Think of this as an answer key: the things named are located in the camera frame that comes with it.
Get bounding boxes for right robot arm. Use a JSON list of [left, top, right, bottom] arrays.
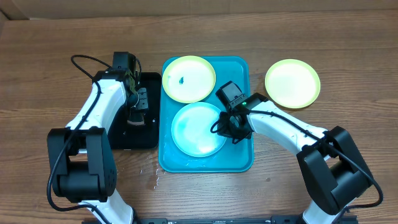
[[211, 90, 377, 223]]

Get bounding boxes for yellow-green plate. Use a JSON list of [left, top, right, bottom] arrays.
[[162, 55, 216, 103], [264, 59, 321, 109]]

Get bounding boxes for teal plastic tray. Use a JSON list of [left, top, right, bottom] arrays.
[[159, 56, 254, 173]]

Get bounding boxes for dark wet sponge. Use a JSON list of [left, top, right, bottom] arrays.
[[127, 116, 145, 126]]

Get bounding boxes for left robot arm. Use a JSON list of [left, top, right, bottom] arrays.
[[47, 68, 141, 223]]

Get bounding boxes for black plastic tray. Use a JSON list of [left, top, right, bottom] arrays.
[[108, 72, 161, 150]]

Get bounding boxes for light blue plate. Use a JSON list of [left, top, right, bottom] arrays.
[[171, 102, 226, 157]]

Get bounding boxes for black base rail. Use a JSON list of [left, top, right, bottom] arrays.
[[136, 214, 358, 224]]

